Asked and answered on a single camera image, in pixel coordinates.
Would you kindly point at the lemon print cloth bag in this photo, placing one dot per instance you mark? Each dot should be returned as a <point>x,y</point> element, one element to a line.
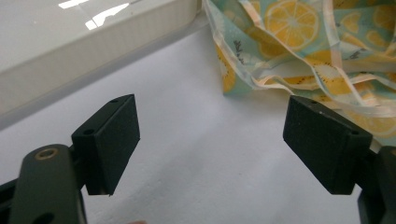
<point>299,46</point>

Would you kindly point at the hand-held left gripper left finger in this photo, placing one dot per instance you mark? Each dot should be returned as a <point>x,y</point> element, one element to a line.
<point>112,146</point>

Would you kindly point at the white plastic tray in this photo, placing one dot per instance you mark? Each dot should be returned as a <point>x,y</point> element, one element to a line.
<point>77,43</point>

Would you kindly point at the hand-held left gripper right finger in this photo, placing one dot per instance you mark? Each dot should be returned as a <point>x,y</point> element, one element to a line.
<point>323,146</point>

